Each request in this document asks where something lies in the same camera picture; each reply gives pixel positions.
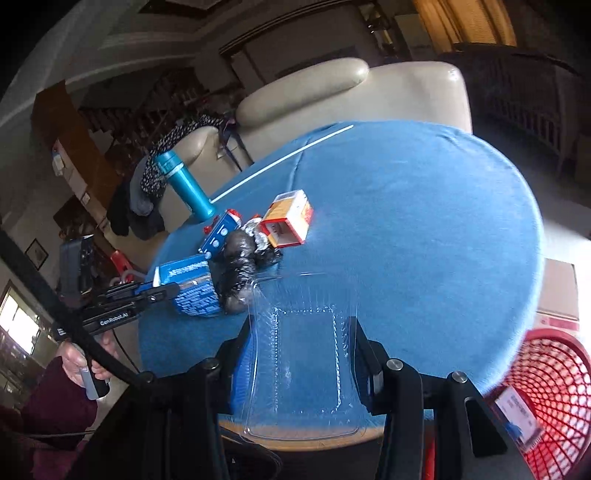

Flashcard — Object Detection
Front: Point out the person's left hand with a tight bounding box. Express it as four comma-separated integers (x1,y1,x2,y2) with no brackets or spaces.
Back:
56,331,120,388

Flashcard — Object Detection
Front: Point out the cream leather armchair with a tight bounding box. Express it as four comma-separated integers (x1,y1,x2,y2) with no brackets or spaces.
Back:
235,57,473,172

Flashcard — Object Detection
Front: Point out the white straw stick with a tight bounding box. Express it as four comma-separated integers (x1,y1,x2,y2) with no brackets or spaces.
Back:
211,124,355,204

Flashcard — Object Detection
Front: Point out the dark wooden railing cabinet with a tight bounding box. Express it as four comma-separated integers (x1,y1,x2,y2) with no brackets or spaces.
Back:
438,43,585,176

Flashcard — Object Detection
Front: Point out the teal thermos bottle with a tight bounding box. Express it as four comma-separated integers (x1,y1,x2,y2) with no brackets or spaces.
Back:
154,150,215,222

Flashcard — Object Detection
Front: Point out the red mesh trash basket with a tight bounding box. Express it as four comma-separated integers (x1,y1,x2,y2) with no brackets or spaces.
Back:
479,328,590,479

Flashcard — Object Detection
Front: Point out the orange white carton box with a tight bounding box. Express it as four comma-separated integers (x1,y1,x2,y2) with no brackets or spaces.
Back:
259,190,314,248

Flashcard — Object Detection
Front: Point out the blue carton box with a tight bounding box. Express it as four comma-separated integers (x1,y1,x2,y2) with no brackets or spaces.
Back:
152,254,221,317
198,216,240,260

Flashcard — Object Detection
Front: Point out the cardboard box on floor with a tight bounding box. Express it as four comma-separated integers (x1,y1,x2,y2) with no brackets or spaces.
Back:
534,259,580,337

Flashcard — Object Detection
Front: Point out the black plastic bag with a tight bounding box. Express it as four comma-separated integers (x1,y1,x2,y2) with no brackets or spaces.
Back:
218,229,283,315

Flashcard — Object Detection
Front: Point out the cream leather sofa seat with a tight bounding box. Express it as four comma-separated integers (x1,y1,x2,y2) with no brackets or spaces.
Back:
105,126,239,271

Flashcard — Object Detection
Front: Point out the yellow curtain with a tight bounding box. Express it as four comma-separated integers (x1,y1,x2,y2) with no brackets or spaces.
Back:
414,0,517,53

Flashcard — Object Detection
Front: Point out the black white dotted garment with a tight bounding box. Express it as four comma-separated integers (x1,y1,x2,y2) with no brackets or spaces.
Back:
140,114,226,201

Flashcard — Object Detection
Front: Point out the blue tablecloth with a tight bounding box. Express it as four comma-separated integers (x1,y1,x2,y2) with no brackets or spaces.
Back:
214,121,545,390

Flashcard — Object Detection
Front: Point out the red plastic bag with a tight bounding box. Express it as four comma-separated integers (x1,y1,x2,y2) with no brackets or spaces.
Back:
202,209,245,235

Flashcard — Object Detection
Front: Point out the clear plastic clamshell container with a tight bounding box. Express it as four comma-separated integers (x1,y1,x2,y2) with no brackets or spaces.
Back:
242,273,366,442

